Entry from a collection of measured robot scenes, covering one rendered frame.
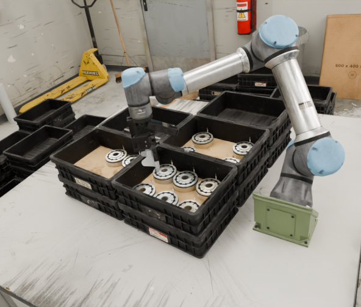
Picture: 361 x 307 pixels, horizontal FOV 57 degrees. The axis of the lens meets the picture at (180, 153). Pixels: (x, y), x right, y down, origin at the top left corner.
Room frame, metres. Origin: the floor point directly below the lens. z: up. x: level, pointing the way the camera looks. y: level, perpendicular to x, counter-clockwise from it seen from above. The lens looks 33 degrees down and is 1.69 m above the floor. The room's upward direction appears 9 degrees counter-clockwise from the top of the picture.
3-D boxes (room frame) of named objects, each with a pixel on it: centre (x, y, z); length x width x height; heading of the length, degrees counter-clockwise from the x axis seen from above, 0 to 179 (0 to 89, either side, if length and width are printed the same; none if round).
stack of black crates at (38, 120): (2.67, 1.10, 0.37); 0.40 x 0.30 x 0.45; 147
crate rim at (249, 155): (1.25, -0.16, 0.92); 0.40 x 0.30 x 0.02; 50
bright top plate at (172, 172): (1.15, 0.08, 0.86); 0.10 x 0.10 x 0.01
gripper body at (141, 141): (1.01, 0.12, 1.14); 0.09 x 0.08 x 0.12; 95
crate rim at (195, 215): (1.02, 0.04, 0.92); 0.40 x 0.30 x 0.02; 50
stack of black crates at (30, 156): (2.12, 0.98, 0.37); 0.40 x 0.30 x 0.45; 147
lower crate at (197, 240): (1.02, 0.04, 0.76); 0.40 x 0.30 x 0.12; 50
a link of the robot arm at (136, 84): (1.02, 0.11, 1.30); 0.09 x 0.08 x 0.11; 96
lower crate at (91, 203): (1.28, 0.34, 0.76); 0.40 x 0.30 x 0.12; 50
